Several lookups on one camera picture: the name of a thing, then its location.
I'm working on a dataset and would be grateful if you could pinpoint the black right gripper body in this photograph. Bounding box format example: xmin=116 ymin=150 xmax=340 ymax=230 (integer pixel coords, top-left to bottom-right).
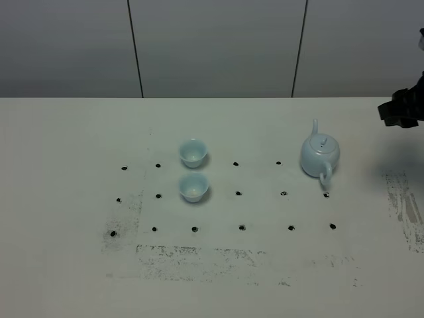
xmin=408 ymin=75 xmax=424 ymax=121

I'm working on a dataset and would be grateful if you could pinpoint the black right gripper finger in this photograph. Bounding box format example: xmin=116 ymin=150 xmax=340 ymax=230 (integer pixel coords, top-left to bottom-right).
xmin=378 ymin=88 xmax=412 ymax=121
xmin=383 ymin=116 xmax=420 ymax=127

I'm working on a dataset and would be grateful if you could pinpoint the light blue porcelain teapot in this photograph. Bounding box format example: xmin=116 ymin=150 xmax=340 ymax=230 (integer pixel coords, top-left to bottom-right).
xmin=300 ymin=119 xmax=341 ymax=187

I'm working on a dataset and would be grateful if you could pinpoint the far light blue teacup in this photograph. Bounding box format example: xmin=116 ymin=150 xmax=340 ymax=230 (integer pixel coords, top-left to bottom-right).
xmin=179 ymin=138 xmax=207 ymax=168

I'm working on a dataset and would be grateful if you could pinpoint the light blue teacup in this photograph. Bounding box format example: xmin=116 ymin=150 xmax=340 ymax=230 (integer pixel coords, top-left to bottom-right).
xmin=178 ymin=172 xmax=209 ymax=203
xmin=179 ymin=138 xmax=207 ymax=168

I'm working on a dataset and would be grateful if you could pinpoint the near light blue teacup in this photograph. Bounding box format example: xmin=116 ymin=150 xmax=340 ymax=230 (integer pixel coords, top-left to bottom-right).
xmin=178 ymin=172 xmax=209 ymax=203

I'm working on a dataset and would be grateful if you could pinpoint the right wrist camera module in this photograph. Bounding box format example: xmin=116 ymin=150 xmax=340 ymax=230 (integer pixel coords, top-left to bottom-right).
xmin=418 ymin=28 xmax=424 ymax=50

